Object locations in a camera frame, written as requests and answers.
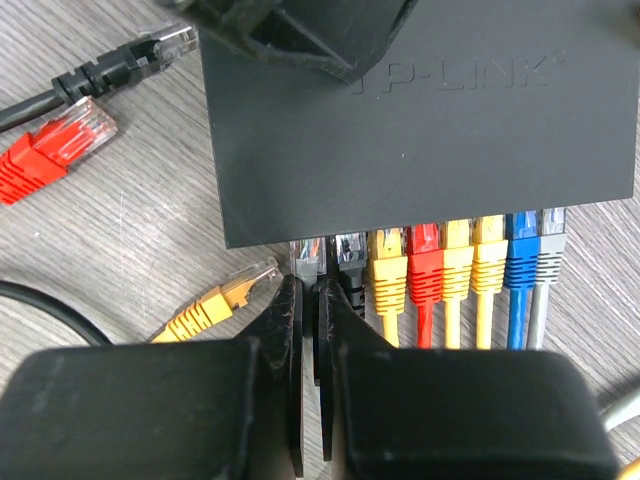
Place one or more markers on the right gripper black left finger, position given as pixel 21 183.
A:
pixel 216 409

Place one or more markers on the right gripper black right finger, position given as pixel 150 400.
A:
pixel 410 413

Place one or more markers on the black network switch box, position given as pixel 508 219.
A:
pixel 478 107

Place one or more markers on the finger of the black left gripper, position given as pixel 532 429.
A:
pixel 343 38

